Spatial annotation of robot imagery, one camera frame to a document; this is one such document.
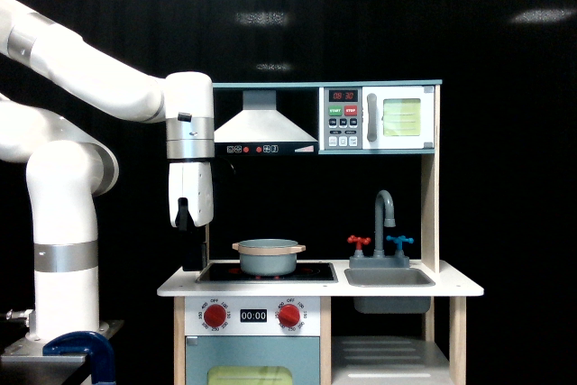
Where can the white cabinet shelf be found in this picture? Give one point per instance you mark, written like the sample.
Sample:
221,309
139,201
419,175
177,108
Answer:
367,360

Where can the black timer display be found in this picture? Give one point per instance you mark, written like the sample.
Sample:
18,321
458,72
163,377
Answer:
253,315

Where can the grey toy range hood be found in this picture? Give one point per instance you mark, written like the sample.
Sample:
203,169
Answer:
260,129

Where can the black toy stovetop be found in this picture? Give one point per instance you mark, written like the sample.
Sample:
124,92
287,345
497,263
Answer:
304,272

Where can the left red oven knob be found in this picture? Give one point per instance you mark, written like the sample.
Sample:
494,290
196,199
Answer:
215,316

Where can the blue tap handle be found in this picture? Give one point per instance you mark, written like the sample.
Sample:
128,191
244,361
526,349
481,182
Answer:
399,241

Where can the grey toy sink basin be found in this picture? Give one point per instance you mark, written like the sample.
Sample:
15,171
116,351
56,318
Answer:
394,286

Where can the grey toy pot bowl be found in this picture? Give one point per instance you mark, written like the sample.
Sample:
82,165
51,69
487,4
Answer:
268,257

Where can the right red oven knob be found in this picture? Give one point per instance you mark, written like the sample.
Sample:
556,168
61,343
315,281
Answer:
289,315

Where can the blue toy oven door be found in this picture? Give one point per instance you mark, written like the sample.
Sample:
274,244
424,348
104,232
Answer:
252,360

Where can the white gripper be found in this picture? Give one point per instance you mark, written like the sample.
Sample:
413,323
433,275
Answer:
190,194

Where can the blue C-clamp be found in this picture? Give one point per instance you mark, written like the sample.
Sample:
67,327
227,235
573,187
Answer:
94,346

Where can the red oven knob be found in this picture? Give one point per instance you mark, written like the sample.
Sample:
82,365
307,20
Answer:
215,316
289,315

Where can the red tap handle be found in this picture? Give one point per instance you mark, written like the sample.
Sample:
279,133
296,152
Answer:
358,242

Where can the toy microwave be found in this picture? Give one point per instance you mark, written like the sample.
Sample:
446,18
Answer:
377,119

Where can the grey toy faucet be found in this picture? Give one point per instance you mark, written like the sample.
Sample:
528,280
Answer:
384,218

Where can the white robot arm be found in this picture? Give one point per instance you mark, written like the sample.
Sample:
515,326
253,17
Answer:
67,168

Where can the wooden toy kitchen frame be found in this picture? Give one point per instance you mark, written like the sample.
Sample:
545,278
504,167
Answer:
319,200

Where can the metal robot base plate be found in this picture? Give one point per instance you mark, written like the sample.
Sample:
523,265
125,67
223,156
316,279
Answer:
82,357

